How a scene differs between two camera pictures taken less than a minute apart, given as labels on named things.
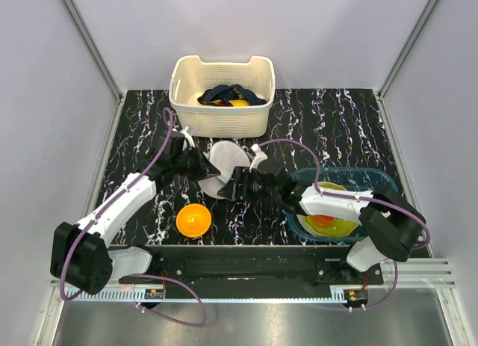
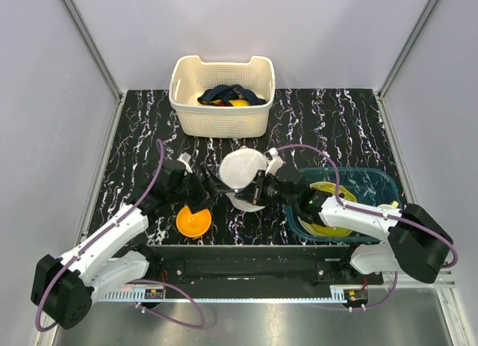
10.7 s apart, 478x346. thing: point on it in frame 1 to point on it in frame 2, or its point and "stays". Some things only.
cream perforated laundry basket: (222, 100) stays
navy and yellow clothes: (231, 96) stays
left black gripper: (204, 168) to (202, 199)
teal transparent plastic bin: (353, 179) stays
